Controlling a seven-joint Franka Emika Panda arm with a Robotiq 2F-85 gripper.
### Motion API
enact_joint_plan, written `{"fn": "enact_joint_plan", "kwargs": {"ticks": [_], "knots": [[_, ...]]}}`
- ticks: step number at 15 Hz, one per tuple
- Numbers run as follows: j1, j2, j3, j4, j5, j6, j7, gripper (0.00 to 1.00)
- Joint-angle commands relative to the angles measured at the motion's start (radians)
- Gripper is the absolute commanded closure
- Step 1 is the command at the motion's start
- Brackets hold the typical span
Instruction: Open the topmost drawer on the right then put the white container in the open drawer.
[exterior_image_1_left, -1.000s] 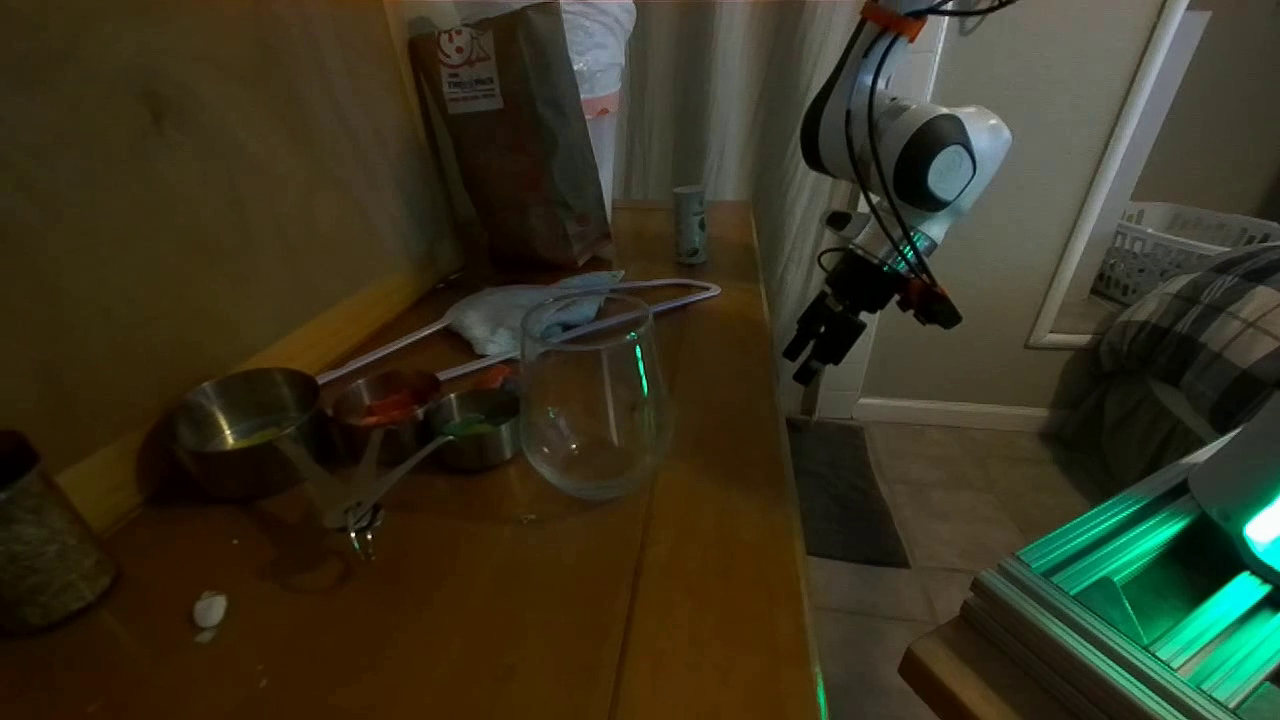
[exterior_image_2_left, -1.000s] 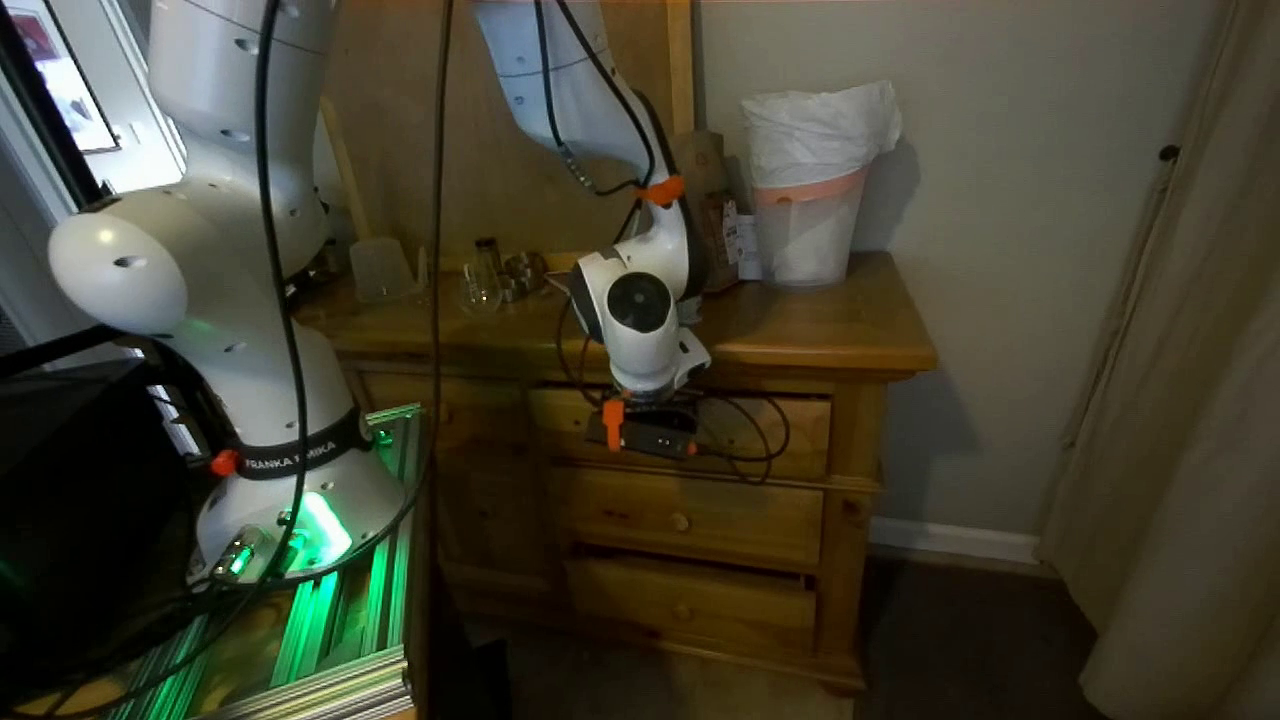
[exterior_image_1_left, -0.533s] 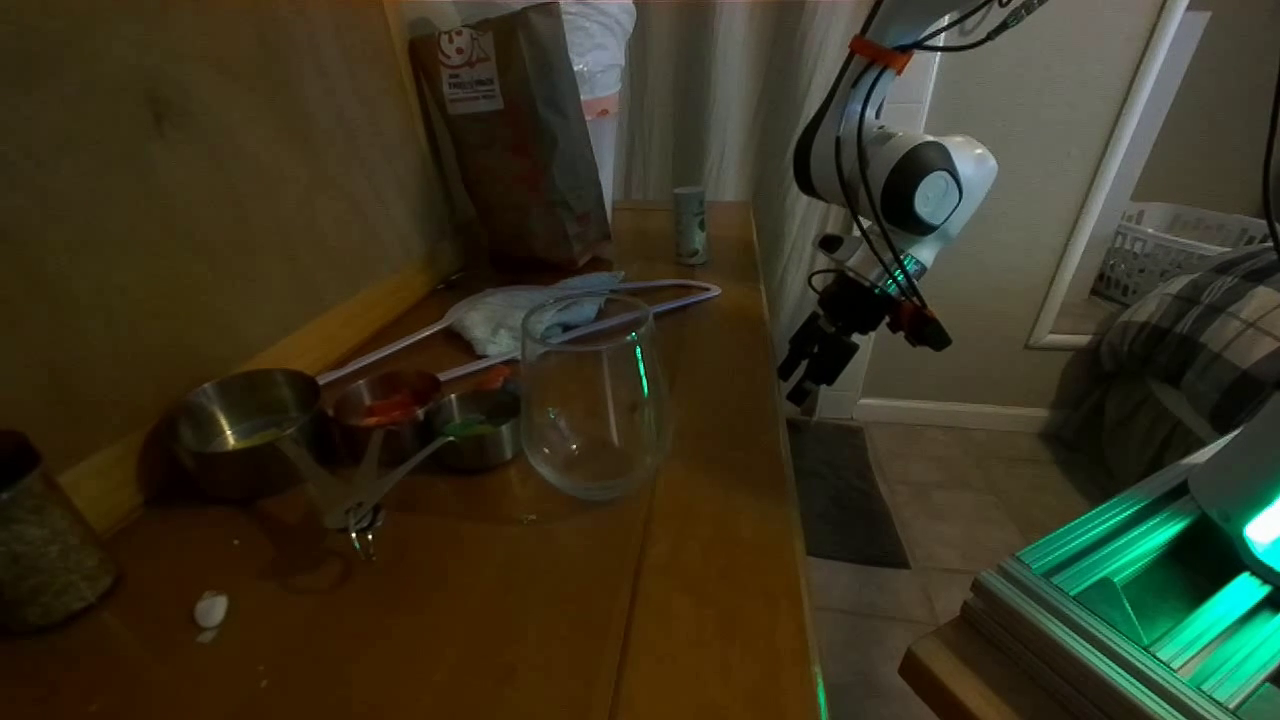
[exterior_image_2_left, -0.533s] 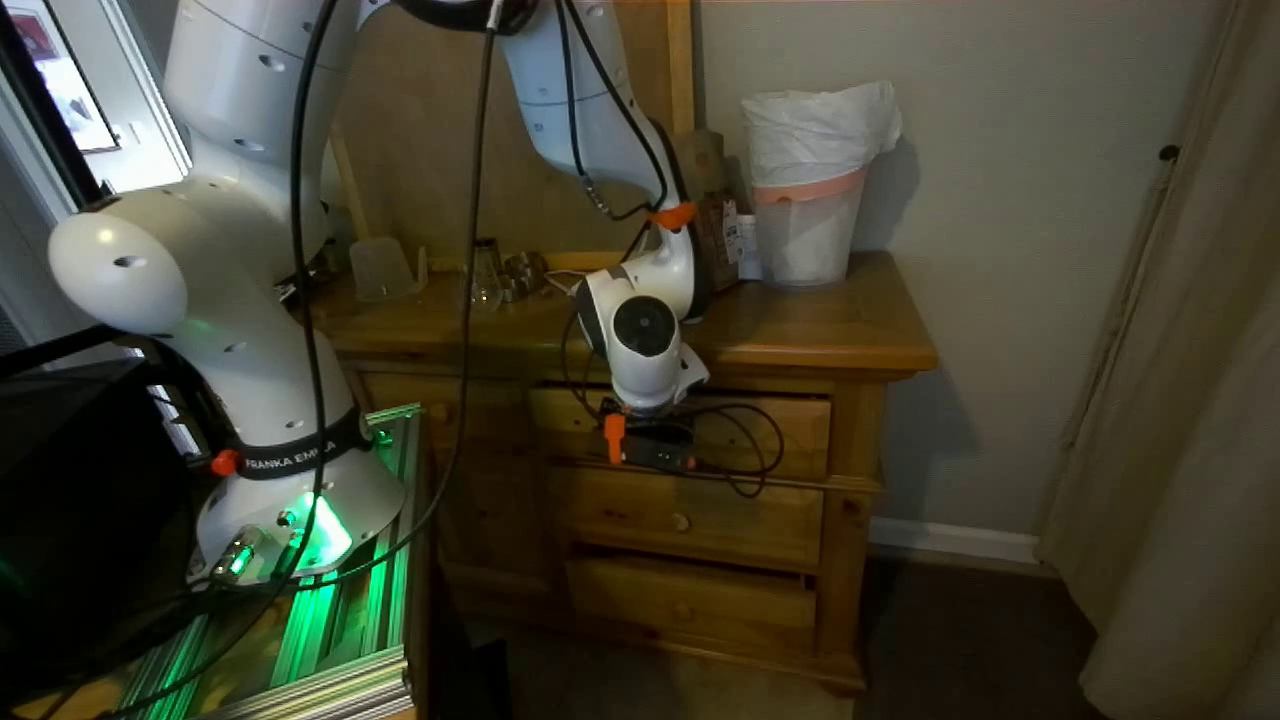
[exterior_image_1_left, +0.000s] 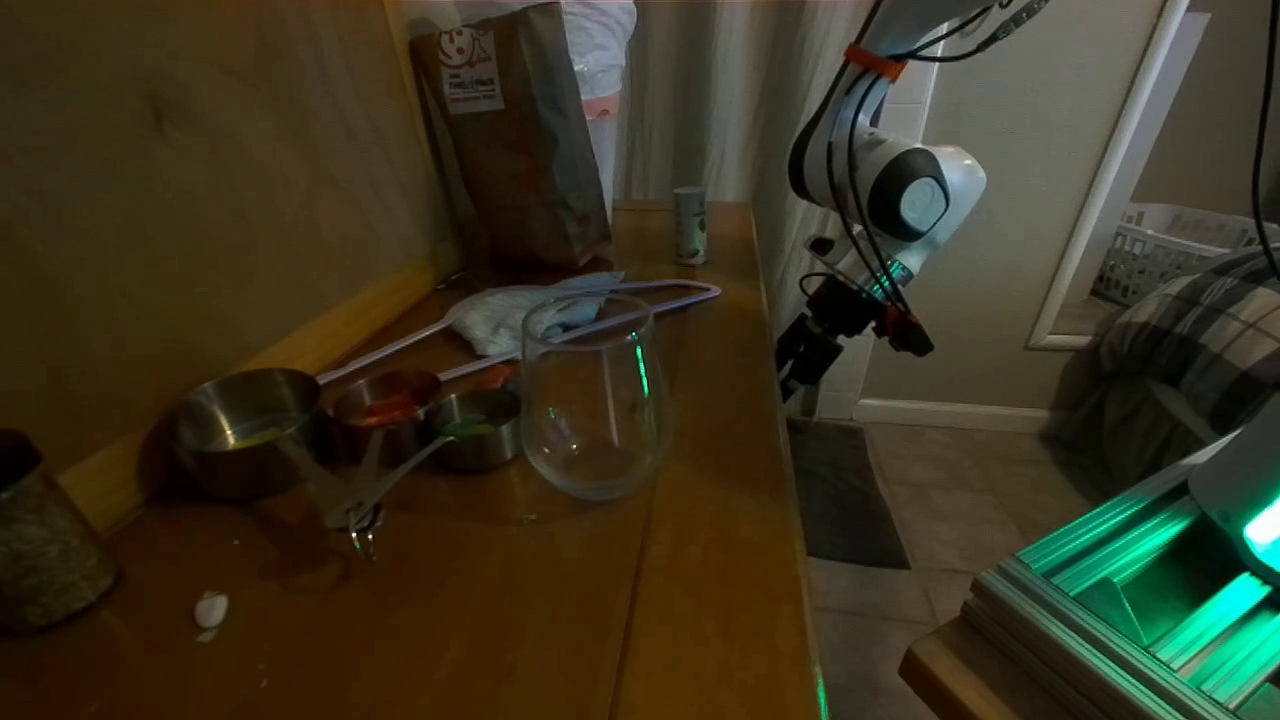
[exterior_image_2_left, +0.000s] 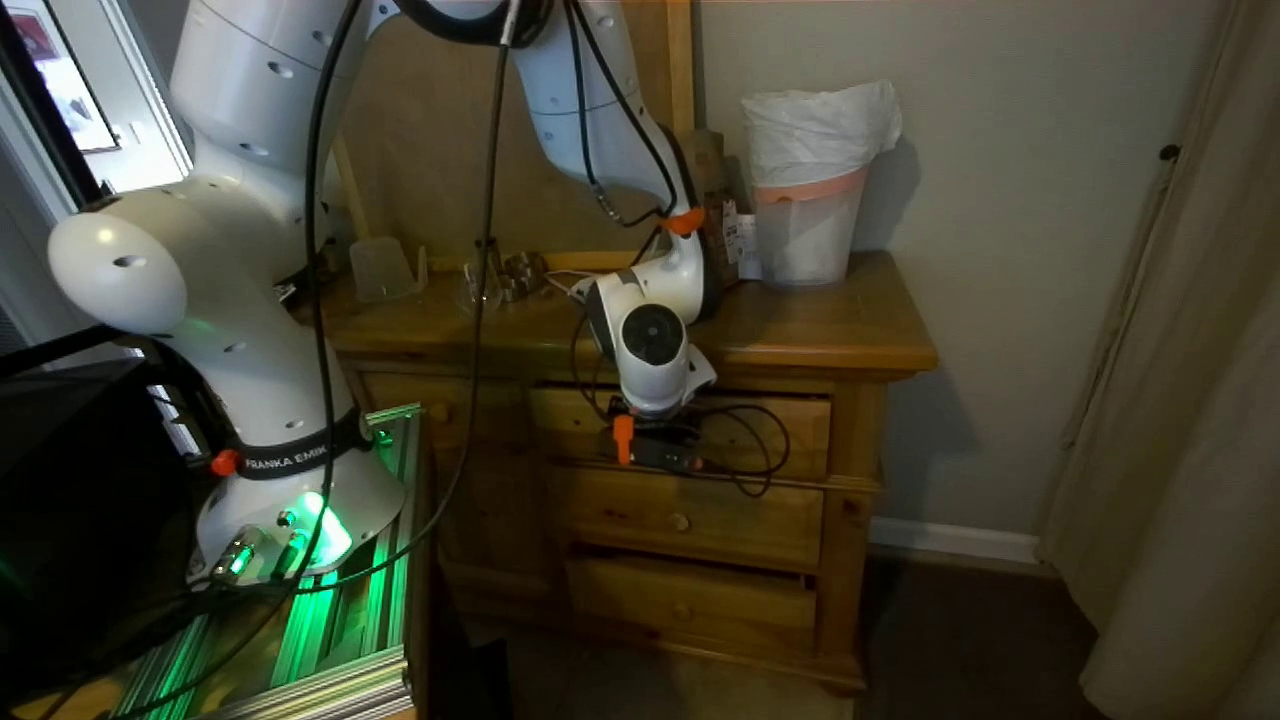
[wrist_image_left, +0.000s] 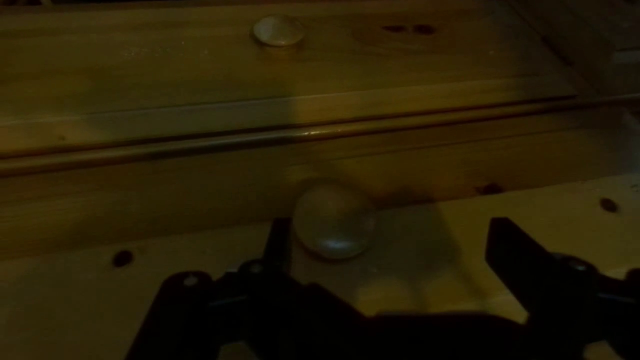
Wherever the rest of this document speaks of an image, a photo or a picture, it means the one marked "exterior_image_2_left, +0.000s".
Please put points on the brown paper bag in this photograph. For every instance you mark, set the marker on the brown paper bag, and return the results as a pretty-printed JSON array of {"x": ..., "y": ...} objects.
[{"x": 713, "y": 174}]

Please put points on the white baseboard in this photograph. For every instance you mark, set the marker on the white baseboard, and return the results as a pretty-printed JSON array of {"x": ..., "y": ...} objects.
[{"x": 952, "y": 547}]

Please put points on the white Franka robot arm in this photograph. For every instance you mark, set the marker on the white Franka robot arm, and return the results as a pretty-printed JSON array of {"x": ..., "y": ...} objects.
[{"x": 243, "y": 267}]

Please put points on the clear stemless glass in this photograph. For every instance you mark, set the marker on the clear stemless glass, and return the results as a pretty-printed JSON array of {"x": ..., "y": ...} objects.
[{"x": 385, "y": 273}]

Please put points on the white bottle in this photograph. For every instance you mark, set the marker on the white bottle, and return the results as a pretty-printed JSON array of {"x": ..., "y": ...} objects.
[{"x": 744, "y": 246}]

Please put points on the wooden dresser drawer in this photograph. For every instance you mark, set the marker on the wooden dresser drawer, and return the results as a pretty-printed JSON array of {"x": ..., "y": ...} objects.
[
  {"x": 567, "y": 417},
  {"x": 692, "y": 604},
  {"x": 720, "y": 523}
]

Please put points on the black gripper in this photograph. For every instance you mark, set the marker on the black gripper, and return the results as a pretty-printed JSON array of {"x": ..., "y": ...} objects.
[{"x": 667, "y": 445}]

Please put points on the wooden back panel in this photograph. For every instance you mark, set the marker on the wooden back panel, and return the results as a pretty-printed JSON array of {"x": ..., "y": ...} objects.
[{"x": 427, "y": 134}]

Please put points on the white framed picture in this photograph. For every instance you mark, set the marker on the white framed picture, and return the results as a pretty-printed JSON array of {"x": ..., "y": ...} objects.
[{"x": 80, "y": 81}]

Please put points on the small steel measuring cup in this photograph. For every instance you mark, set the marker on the small steel measuring cup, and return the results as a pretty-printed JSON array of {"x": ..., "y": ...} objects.
[{"x": 533, "y": 283}]

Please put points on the white trash bin with bag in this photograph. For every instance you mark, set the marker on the white trash bin with bag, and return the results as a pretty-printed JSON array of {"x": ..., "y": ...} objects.
[{"x": 814, "y": 227}]

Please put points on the medium steel measuring cup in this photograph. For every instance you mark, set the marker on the medium steel measuring cup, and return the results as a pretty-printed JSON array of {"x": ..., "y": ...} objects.
[{"x": 510, "y": 283}]

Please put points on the beige curtain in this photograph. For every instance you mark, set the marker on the beige curtain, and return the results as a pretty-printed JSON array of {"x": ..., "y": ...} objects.
[{"x": 1186, "y": 400}]

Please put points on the wooden dresser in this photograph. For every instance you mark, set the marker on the wooden dresser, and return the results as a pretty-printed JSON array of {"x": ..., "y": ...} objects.
[{"x": 803, "y": 324}]

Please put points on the orange gripper bracket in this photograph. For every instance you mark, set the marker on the orange gripper bracket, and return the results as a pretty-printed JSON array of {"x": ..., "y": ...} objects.
[{"x": 623, "y": 441}]

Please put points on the black equipment box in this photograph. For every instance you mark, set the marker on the black equipment box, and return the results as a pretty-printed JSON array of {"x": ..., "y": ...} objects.
[{"x": 80, "y": 505}]

